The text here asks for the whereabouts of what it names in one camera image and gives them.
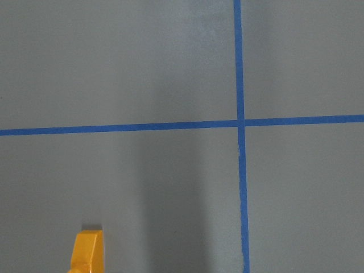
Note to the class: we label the orange trapezoid block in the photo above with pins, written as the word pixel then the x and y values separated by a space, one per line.
pixel 88 252

